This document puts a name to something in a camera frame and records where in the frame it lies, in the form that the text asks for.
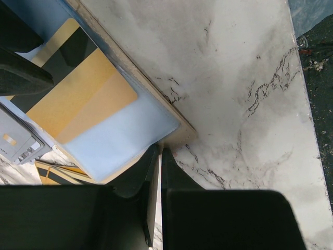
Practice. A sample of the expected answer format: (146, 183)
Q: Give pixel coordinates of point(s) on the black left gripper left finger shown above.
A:
(117, 215)

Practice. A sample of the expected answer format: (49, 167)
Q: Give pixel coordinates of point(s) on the gold card stack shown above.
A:
(52, 175)

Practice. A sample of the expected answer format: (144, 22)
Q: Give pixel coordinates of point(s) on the silver VIP card stack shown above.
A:
(19, 141)

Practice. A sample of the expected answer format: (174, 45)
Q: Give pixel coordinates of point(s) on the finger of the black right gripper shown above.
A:
(16, 35)
(19, 76)

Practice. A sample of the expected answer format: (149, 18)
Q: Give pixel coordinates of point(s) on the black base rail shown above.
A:
(312, 22)

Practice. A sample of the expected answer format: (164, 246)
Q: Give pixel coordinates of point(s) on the beige card holder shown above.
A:
(111, 147)

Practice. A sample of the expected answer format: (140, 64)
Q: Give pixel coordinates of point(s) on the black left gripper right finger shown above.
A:
(196, 218)

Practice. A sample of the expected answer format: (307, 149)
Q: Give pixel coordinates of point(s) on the single gold card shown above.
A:
(88, 88)

